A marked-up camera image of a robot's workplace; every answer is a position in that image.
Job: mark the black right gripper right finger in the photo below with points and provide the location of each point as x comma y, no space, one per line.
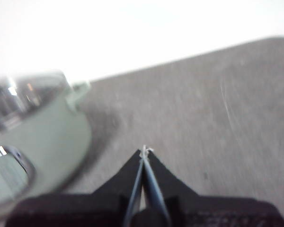
203,212

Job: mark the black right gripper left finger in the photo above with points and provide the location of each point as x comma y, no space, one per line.
85,210

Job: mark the pale green electric cooking pot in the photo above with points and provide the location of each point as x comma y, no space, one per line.
52,144

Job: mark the glass lid with green knob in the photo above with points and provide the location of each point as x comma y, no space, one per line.
30,94

